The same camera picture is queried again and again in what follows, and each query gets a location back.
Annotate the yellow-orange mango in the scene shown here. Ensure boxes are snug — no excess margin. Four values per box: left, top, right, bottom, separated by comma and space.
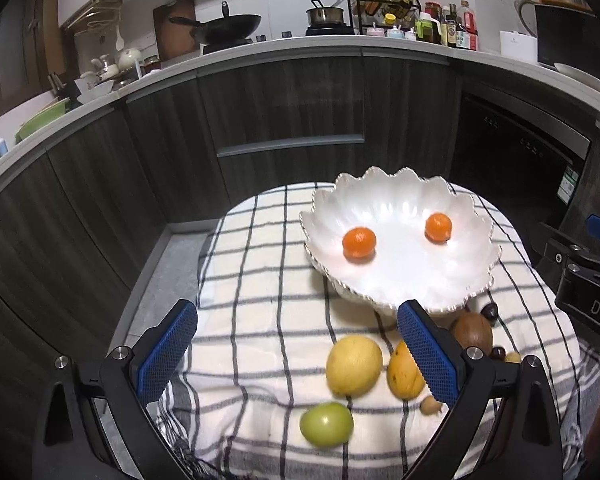
386, 341, 427, 401

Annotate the yellow lemon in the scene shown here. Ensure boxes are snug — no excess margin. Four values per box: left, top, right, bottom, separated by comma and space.
326, 336, 384, 397

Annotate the white ceramic bowl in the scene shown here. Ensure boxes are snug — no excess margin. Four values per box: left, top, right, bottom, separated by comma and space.
75, 80, 115, 104

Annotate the row of condiment bottles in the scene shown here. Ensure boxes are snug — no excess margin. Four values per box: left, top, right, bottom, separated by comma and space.
415, 0, 481, 52

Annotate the black cooktop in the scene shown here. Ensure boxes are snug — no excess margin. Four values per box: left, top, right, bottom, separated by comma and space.
201, 35, 255, 55

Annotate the black wire spice rack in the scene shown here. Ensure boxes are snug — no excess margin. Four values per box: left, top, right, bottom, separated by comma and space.
346, 0, 422, 36

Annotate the set of pastel seasoning pots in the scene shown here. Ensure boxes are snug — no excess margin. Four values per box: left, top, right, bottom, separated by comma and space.
367, 22, 417, 41

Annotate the orange mandarin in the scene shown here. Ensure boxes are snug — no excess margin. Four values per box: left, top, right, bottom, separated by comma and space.
424, 213, 453, 244
342, 227, 378, 261

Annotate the black wok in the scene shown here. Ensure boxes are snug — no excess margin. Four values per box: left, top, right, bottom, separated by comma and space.
169, 1, 262, 47

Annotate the brown cutting board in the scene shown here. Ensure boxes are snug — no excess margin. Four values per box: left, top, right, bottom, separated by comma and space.
153, 0, 200, 61

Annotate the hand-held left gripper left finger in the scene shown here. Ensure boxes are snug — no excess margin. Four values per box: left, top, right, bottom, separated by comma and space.
32, 299, 199, 480

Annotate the brown kiwi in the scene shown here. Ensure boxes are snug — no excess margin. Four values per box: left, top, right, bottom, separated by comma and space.
450, 311, 494, 356

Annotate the steel saucepan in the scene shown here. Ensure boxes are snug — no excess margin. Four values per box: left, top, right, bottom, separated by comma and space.
306, 0, 346, 27

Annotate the black countertop appliance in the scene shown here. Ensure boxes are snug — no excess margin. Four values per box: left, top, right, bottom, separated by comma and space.
535, 4, 600, 72

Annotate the green plastic basin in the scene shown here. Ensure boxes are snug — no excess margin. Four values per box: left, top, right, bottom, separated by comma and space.
15, 97, 72, 142

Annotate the white electric kettle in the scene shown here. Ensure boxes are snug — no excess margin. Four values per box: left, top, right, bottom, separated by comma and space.
500, 0, 543, 61

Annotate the white plate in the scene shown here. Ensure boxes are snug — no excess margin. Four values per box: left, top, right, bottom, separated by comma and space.
554, 62, 600, 87

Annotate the white teapot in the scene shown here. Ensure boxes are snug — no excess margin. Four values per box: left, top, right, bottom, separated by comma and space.
117, 47, 144, 71

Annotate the white scalloped gold-rimmed bowl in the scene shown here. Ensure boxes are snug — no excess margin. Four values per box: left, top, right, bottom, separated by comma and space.
299, 166, 502, 316

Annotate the white black checked blanket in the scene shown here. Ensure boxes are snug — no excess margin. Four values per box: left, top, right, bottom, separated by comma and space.
152, 180, 600, 480

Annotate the black built-in dishwasher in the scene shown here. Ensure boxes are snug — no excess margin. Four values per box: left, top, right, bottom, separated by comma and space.
450, 90, 593, 241

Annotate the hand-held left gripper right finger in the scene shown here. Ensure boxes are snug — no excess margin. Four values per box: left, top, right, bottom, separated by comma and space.
396, 299, 565, 480

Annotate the green white energy sticker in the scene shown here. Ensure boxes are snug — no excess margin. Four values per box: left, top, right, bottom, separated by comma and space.
560, 167, 581, 203

